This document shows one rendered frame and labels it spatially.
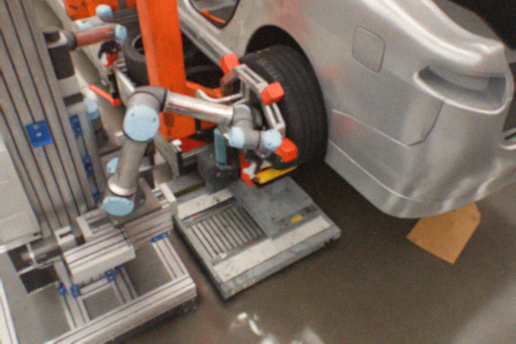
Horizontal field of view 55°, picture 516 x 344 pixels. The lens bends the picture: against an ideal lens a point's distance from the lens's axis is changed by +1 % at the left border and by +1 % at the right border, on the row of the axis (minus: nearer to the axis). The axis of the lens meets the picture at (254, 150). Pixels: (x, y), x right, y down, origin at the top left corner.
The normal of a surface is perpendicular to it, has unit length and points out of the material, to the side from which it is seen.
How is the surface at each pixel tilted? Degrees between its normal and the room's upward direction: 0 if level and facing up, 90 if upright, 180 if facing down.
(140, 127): 83
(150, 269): 0
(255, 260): 0
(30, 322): 0
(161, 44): 90
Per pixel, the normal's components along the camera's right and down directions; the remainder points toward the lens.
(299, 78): 0.28, -0.36
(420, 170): -0.55, 0.57
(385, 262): 0.00, -0.76
